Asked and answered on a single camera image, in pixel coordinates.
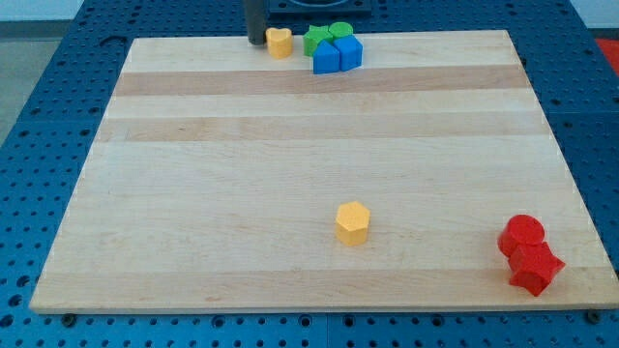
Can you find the blue pentagon block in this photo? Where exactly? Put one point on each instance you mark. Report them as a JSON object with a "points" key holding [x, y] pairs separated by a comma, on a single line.
{"points": [[325, 59]]}

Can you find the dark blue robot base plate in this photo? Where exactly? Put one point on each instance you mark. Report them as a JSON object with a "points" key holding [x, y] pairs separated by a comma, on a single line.
{"points": [[318, 7]]}

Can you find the yellow heart block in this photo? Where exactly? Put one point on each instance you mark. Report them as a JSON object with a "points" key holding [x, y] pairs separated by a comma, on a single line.
{"points": [[279, 42]]}

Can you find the red cylinder block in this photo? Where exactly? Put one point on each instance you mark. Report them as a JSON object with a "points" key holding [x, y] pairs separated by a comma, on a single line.
{"points": [[520, 230]]}

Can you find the green star block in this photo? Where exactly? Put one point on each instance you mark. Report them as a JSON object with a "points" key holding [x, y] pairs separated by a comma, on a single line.
{"points": [[314, 37]]}

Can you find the red star block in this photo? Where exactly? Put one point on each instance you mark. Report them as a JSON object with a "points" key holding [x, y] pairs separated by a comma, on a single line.
{"points": [[534, 267]]}

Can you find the green cylinder block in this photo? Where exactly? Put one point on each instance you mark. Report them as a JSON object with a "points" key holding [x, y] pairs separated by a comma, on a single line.
{"points": [[340, 29]]}

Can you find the yellow hexagon block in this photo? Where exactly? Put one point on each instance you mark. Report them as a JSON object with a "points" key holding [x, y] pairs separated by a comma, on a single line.
{"points": [[352, 223]]}

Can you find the blue cube block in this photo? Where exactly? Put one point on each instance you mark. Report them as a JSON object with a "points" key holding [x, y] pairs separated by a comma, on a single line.
{"points": [[350, 52]]}

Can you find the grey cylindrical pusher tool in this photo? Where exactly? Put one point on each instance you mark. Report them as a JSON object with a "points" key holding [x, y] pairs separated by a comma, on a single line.
{"points": [[256, 22]]}

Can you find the wooden board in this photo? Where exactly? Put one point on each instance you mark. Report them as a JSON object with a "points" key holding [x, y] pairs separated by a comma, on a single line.
{"points": [[215, 177]]}

